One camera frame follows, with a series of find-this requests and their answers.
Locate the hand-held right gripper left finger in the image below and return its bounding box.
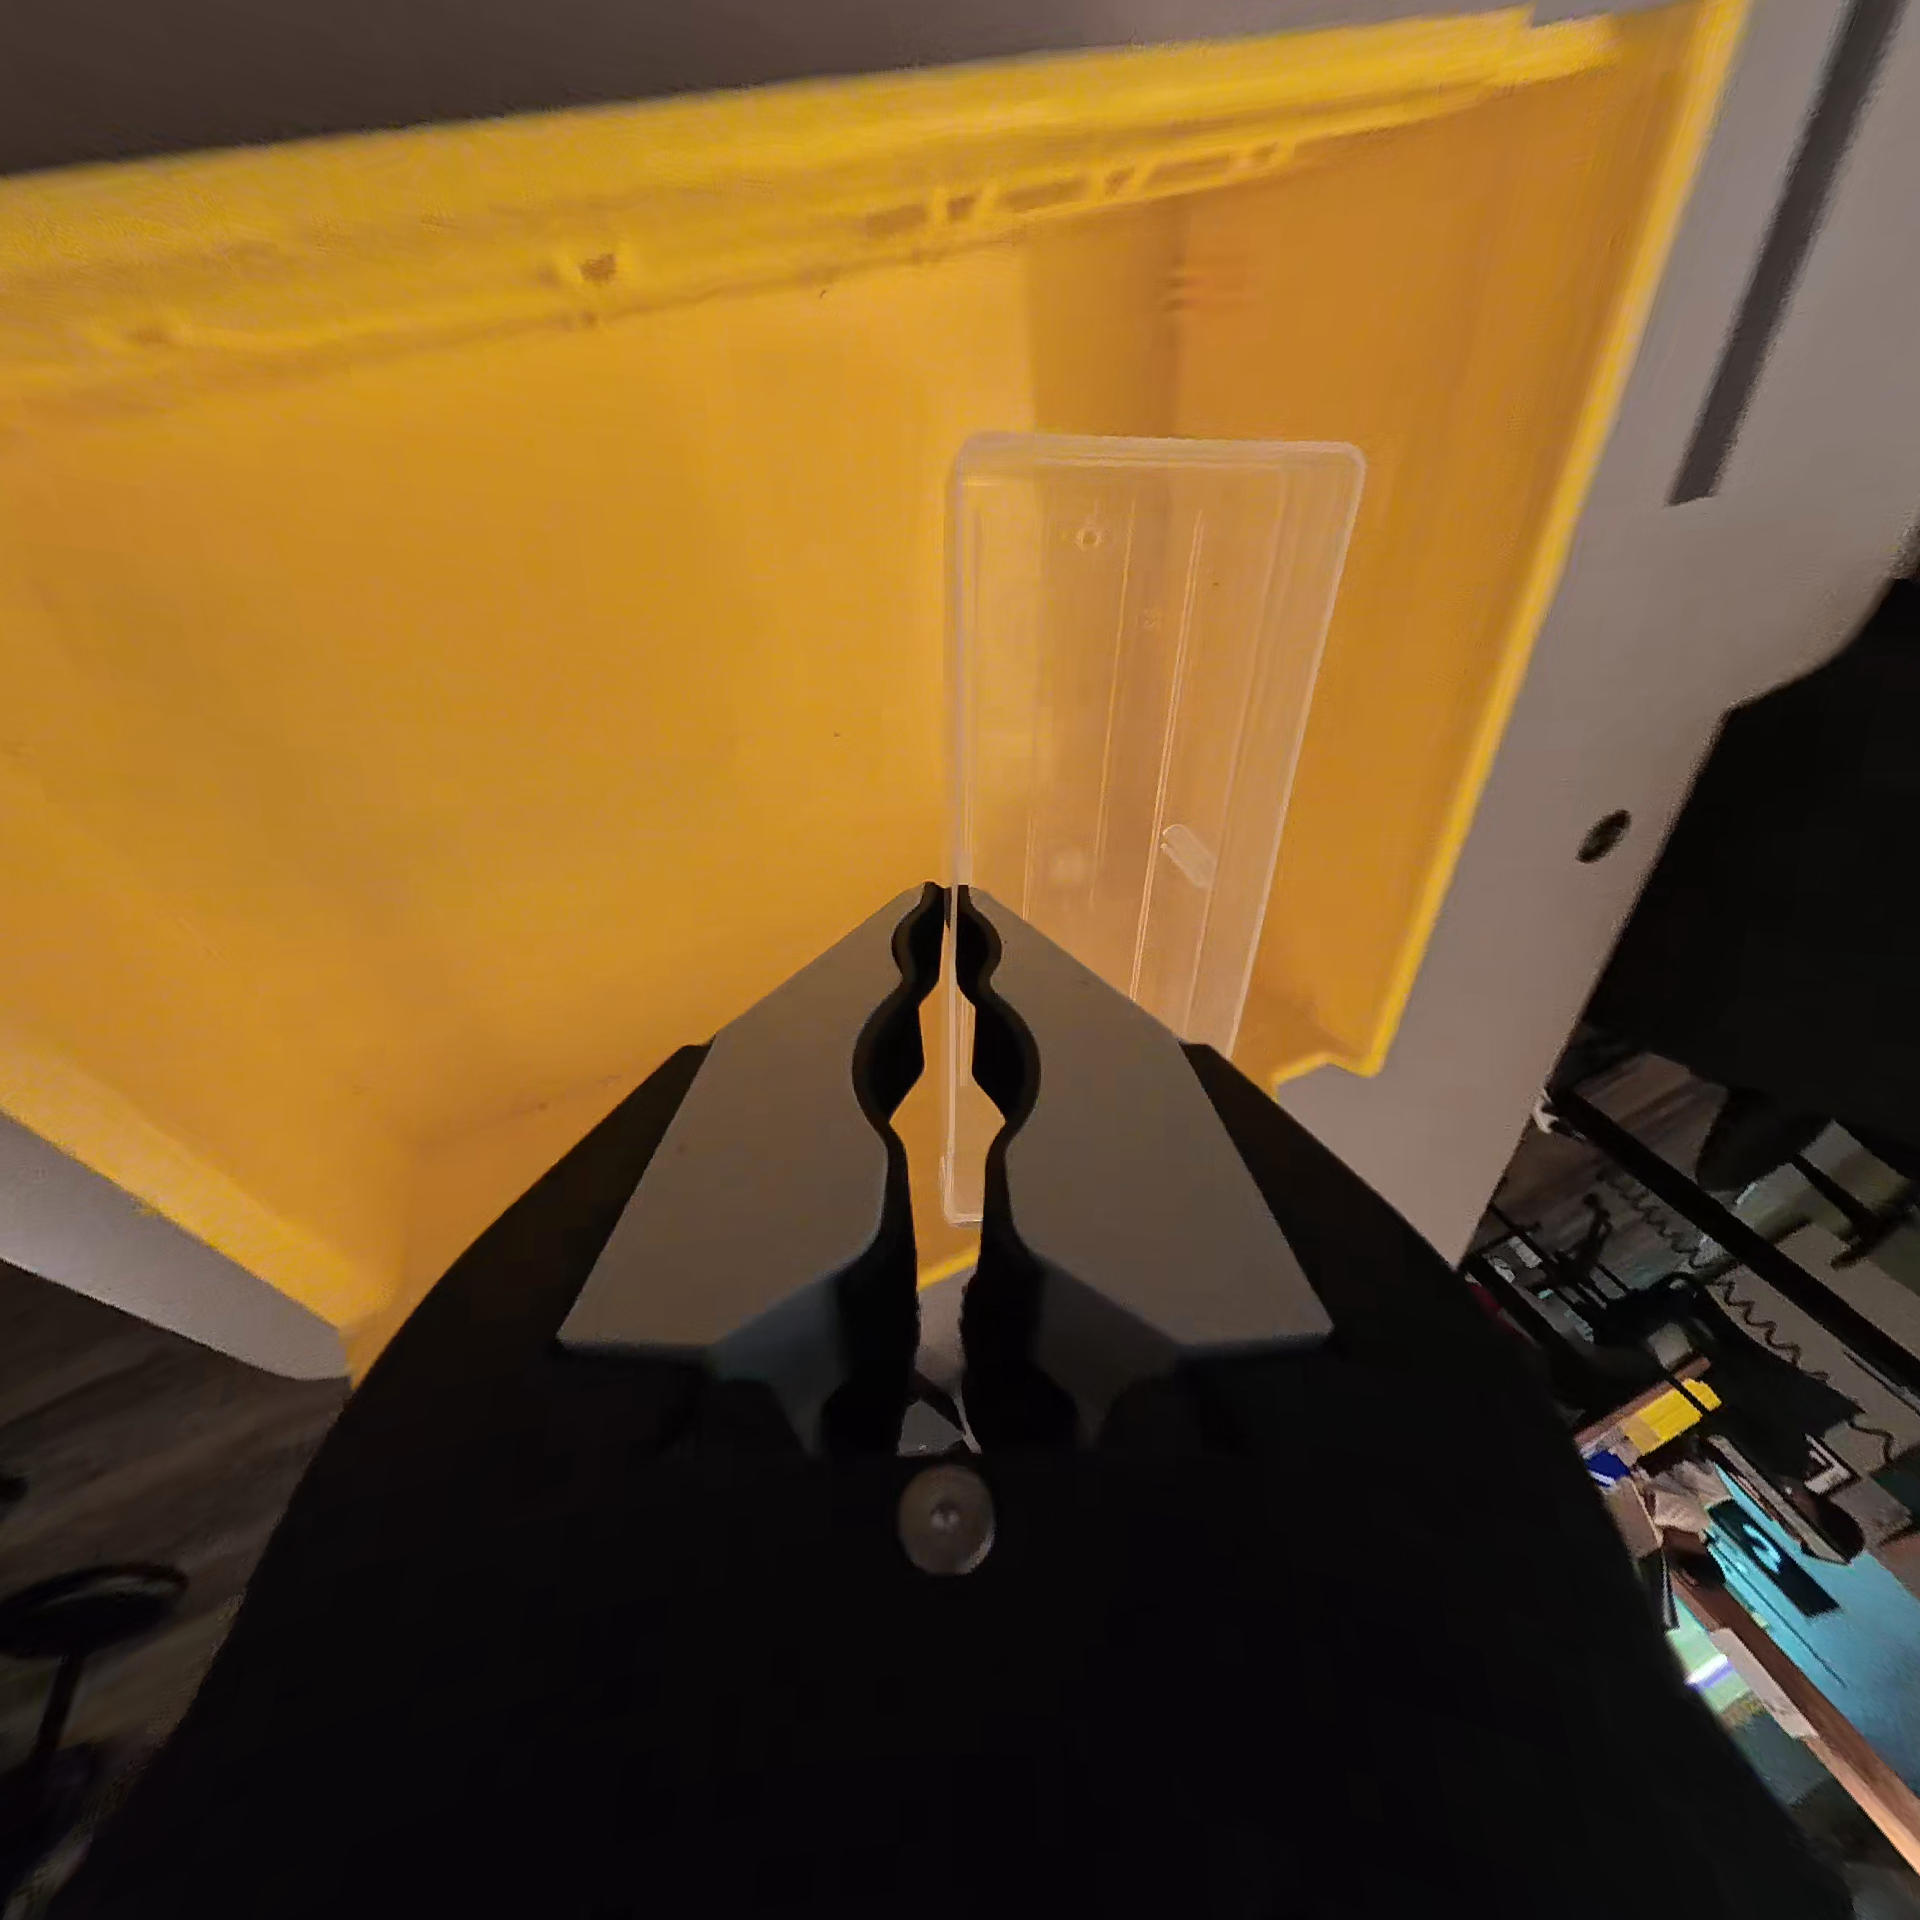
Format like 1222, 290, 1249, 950
558, 883, 951, 1457

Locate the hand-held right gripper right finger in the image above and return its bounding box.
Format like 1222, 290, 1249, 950
954, 885, 1338, 1450

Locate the clear plastic drawer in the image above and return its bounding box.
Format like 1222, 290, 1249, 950
943, 432, 1370, 1225

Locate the yellow storage bin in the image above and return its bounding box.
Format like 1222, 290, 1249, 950
0, 0, 1758, 1374

